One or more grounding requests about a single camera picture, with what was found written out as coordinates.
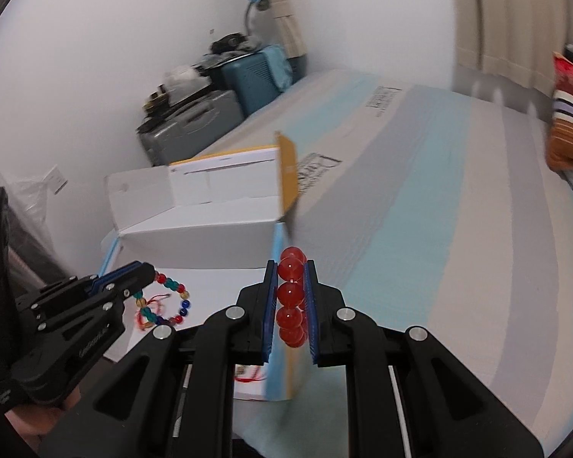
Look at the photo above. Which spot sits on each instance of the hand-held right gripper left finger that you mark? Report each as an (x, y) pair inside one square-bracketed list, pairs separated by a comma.
[(269, 310)]

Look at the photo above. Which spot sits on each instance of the striped mattress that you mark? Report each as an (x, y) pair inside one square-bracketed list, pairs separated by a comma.
[(434, 248)]

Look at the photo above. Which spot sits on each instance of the blue suitcase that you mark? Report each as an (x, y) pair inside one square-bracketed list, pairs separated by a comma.
[(253, 81)]

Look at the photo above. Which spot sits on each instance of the person's left hand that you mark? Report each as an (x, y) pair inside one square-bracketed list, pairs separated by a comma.
[(38, 420)]

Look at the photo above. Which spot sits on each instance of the white wall socket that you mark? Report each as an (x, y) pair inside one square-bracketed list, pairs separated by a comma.
[(55, 180)]

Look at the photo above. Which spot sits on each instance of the striped pillow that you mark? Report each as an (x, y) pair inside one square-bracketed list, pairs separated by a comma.
[(570, 119)]

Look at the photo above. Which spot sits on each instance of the white plastic bag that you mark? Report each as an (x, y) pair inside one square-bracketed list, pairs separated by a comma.
[(184, 78)]

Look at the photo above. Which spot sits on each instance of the yellow and white cardboard box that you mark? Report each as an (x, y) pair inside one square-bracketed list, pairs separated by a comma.
[(196, 229)]

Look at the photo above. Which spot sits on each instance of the clear plastic wrap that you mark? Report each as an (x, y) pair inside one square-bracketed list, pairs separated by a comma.
[(28, 229)]

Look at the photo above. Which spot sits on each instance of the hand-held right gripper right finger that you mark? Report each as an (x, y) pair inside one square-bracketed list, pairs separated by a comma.
[(311, 310)]

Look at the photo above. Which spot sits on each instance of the black bag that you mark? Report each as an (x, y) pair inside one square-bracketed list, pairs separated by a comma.
[(231, 43)]

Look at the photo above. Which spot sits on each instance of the blue desk lamp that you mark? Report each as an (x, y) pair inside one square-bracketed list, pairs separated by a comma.
[(258, 1)]

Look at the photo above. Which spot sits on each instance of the teal cloth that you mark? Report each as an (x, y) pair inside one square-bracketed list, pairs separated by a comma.
[(278, 67)]

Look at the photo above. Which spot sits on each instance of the grey suitcase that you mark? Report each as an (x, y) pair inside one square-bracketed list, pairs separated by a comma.
[(186, 124)]

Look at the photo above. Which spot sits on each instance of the beige curtain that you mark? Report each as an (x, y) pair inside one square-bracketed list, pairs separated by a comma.
[(515, 19), (286, 9)]

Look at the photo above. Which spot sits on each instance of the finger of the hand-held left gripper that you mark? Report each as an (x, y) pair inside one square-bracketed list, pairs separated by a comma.
[(119, 303), (124, 272)]

